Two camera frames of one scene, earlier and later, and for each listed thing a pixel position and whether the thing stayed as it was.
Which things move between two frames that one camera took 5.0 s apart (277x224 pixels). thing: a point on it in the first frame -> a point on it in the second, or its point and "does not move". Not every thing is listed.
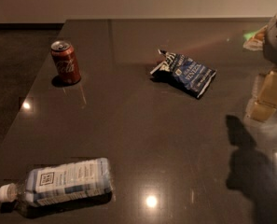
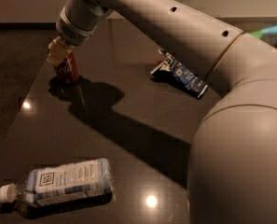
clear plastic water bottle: x=61 y=185 does not move
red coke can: x=66 y=60 does not move
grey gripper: x=276 y=44 -> x=73 y=33
